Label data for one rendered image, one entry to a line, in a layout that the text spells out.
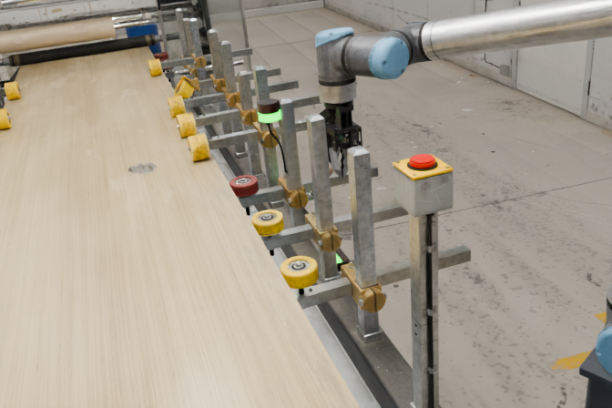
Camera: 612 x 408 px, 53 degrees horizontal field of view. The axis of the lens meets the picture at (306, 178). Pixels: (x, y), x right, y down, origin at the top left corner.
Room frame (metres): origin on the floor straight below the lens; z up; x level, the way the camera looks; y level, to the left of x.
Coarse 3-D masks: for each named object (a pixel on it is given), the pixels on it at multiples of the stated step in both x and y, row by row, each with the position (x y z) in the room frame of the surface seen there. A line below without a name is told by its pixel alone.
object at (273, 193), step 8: (376, 168) 1.71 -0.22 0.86; (336, 176) 1.67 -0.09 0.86; (376, 176) 1.71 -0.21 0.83; (304, 184) 1.64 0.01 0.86; (336, 184) 1.67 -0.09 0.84; (264, 192) 1.61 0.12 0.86; (272, 192) 1.61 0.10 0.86; (280, 192) 1.62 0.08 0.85; (240, 200) 1.58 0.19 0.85; (248, 200) 1.59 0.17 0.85; (256, 200) 1.59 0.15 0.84; (264, 200) 1.60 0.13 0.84
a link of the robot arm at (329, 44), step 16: (320, 32) 1.45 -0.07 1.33; (336, 32) 1.40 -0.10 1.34; (352, 32) 1.42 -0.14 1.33; (320, 48) 1.41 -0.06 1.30; (336, 48) 1.39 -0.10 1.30; (320, 64) 1.42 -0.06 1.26; (336, 64) 1.38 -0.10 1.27; (320, 80) 1.42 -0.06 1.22; (336, 80) 1.40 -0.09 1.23; (352, 80) 1.41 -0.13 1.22
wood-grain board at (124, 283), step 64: (64, 64) 3.52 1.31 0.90; (128, 64) 3.35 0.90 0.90; (64, 128) 2.29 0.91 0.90; (128, 128) 2.21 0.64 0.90; (0, 192) 1.71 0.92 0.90; (64, 192) 1.66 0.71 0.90; (128, 192) 1.61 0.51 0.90; (192, 192) 1.57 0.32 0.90; (0, 256) 1.31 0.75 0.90; (64, 256) 1.28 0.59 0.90; (128, 256) 1.25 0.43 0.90; (192, 256) 1.22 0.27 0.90; (256, 256) 1.19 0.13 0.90; (0, 320) 1.04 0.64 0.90; (64, 320) 1.02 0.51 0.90; (128, 320) 1.00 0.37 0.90; (192, 320) 0.98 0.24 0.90; (256, 320) 0.96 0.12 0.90; (0, 384) 0.85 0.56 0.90; (64, 384) 0.83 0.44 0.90; (128, 384) 0.81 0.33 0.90; (192, 384) 0.80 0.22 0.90; (256, 384) 0.78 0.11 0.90; (320, 384) 0.77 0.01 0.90
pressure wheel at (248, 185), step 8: (240, 176) 1.64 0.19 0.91; (248, 176) 1.63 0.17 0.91; (232, 184) 1.58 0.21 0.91; (240, 184) 1.58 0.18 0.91; (248, 184) 1.57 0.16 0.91; (256, 184) 1.59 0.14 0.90; (240, 192) 1.56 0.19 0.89; (248, 192) 1.57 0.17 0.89; (256, 192) 1.58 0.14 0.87; (248, 208) 1.60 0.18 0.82
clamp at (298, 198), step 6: (282, 180) 1.66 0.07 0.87; (282, 186) 1.63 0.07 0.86; (288, 192) 1.58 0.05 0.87; (294, 192) 1.57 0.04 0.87; (300, 192) 1.56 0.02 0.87; (288, 198) 1.59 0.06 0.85; (294, 198) 1.56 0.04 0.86; (300, 198) 1.56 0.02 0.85; (306, 198) 1.57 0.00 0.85; (294, 204) 1.56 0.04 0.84; (300, 204) 1.56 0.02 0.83; (306, 204) 1.57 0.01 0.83
